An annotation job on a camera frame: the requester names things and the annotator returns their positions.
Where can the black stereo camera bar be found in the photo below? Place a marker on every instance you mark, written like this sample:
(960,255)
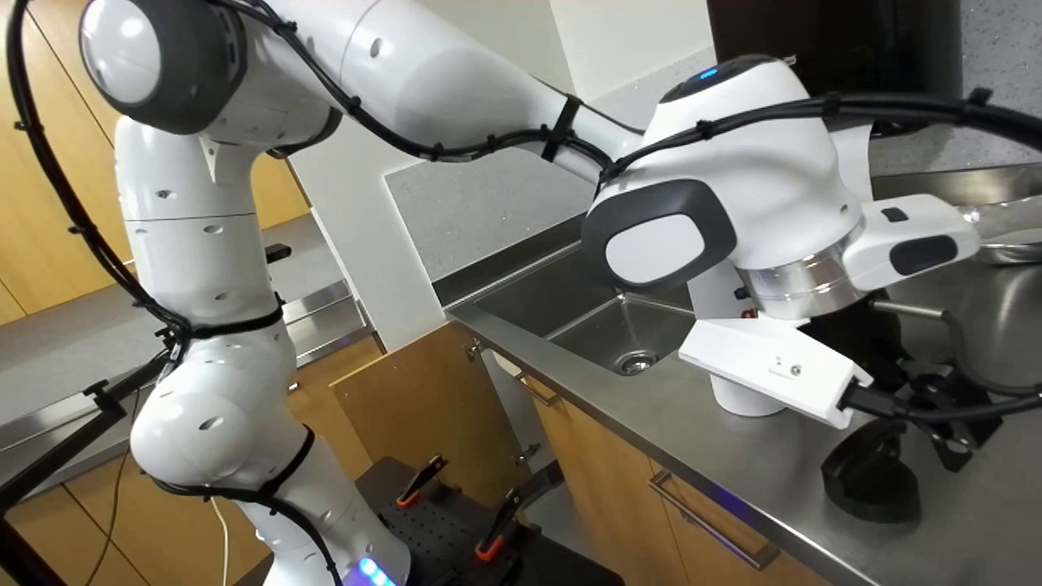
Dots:
(277,252)

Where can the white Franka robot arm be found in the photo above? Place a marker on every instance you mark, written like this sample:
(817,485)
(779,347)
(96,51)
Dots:
(217,272)

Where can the black bottle lid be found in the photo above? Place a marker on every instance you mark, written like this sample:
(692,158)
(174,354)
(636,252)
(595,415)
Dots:
(867,476)

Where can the black metal stand bar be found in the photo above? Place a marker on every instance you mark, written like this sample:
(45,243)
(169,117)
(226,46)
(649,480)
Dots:
(66,435)

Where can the black clamp with orange tip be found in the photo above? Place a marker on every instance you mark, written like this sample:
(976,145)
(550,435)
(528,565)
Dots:
(422,483)
(510,515)

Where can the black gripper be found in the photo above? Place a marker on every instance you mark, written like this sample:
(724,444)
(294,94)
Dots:
(897,354)

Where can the black paper towel dispenser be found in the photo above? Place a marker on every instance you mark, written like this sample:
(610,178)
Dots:
(881,35)

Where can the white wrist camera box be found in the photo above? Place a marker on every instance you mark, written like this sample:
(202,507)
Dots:
(777,368)

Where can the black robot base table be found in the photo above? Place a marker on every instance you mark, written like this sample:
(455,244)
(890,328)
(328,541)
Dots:
(443,541)

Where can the stainless steel sink basin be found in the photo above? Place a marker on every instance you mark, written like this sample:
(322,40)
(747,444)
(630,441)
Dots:
(566,310)

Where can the white bottle with red logo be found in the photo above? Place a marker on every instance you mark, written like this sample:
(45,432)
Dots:
(745,396)

